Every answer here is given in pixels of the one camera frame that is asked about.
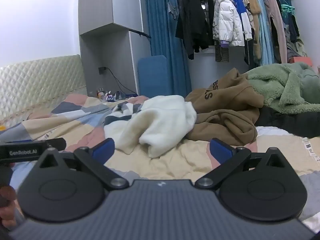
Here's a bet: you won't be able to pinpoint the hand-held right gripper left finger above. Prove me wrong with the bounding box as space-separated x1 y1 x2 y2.
37 138 128 190

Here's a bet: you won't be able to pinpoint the person's left hand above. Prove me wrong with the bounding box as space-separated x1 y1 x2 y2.
0 185 18 230

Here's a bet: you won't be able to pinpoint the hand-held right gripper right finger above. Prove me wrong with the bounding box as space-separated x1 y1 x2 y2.
194 138 288 190

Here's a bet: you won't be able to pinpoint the white fleece sweater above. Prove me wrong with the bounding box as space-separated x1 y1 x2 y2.
103 95 197 158

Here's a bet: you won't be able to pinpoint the green fleece blanket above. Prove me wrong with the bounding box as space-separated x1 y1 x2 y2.
244 62 320 115

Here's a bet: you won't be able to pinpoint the white round cabinet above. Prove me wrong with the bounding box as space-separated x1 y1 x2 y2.
187 44 248 98

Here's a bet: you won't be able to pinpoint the bedside clutter of small bottles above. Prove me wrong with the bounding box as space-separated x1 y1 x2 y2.
96 87 138 101

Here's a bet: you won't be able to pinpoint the grey hanging cloth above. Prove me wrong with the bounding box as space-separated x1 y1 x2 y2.
167 1 179 18

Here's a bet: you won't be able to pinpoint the green clothes hangers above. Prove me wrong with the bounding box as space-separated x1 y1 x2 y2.
275 0 297 18

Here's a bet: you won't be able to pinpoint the orange box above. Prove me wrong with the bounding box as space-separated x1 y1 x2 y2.
287 56 314 67

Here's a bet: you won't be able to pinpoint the cream quilted headboard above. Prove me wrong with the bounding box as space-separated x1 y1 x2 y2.
0 54 87 128

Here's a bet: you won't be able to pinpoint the blue curtain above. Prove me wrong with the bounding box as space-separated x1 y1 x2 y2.
145 0 192 98

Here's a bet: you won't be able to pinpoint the black cloth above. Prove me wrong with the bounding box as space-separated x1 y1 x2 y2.
255 106 320 139

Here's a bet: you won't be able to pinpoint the brown hoodie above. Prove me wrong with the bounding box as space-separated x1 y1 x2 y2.
185 68 265 147

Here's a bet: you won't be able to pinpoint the black power cable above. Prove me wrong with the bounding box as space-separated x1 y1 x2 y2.
105 67 139 96

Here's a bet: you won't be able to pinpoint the light blue hanging cloth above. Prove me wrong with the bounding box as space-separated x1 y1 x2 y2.
251 0 275 67

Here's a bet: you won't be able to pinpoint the blue and white jacket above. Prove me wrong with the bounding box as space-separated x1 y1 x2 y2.
230 0 253 41

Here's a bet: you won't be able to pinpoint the grey wardrobe cabinet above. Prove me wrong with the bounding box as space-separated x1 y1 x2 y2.
79 0 152 98

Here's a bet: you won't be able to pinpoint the patchwork quilt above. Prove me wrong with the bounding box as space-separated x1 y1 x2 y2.
0 94 320 232

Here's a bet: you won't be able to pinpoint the black hanging jacket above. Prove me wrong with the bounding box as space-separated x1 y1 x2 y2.
175 0 213 60

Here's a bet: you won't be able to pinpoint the striped knit garment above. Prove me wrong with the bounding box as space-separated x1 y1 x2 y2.
215 44 230 62

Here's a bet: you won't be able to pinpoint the white bed sheet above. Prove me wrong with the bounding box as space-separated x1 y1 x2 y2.
255 126 304 138

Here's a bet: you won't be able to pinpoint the dark hanging garments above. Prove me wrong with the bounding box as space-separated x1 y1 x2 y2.
284 12 300 46

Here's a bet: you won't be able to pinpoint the pink pants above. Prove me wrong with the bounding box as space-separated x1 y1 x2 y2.
262 0 288 64

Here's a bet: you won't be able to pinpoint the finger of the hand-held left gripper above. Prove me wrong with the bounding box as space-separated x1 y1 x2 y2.
46 137 67 152

